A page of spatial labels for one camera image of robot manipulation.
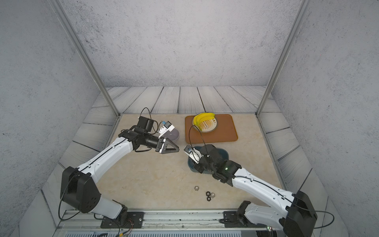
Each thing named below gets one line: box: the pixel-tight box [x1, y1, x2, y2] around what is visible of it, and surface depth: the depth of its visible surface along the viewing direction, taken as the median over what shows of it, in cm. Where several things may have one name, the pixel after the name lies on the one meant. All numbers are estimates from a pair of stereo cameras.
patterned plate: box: [191, 116, 219, 133], surface depth 117 cm
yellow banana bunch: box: [192, 112, 216, 132], surface depth 114 cm
